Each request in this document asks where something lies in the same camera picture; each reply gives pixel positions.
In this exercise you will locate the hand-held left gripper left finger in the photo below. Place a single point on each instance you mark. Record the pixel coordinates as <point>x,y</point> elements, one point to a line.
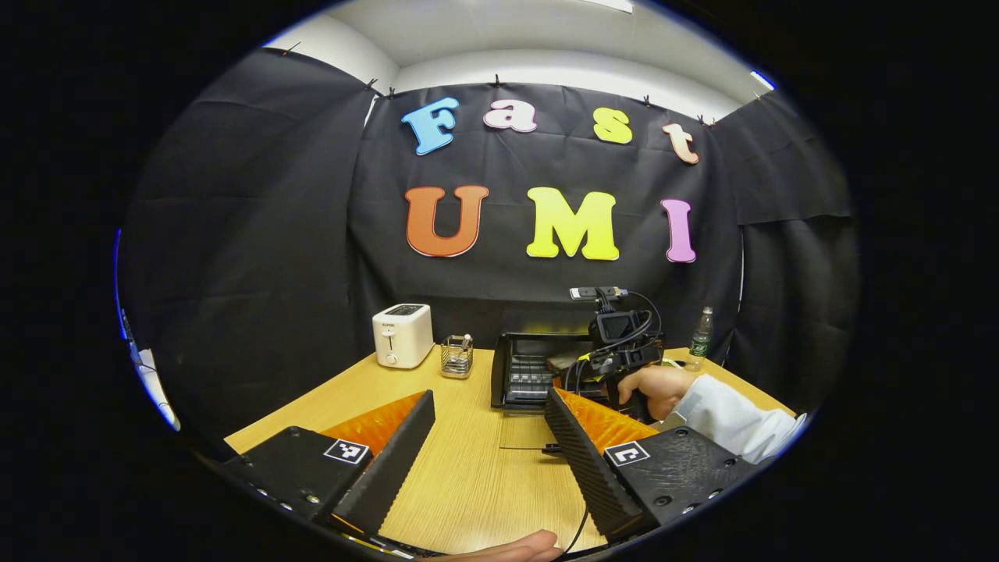
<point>394,460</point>

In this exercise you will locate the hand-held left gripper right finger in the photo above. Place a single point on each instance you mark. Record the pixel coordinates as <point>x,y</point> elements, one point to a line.
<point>581,460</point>

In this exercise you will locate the sandwich with green lettuce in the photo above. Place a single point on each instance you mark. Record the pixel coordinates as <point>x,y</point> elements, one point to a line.
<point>563,364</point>

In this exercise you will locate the black electric oven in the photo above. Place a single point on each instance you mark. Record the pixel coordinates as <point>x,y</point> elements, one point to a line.
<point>519,375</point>

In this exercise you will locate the black pen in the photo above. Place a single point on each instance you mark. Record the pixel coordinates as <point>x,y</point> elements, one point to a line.
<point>554,449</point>

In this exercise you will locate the clear plastic water bottle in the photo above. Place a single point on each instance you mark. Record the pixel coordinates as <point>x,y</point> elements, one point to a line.
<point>702,343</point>

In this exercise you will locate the white toaster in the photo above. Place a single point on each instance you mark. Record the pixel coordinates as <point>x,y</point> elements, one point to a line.
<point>402,339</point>

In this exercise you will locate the black backdrop cloth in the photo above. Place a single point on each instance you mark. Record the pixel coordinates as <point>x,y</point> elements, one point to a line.
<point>312,234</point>

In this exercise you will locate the small ceiling light panel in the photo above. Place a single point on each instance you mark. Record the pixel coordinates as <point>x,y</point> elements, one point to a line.
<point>762,79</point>

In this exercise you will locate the large ceiling light panel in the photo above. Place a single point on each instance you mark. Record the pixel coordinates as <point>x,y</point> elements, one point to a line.
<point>613,5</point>

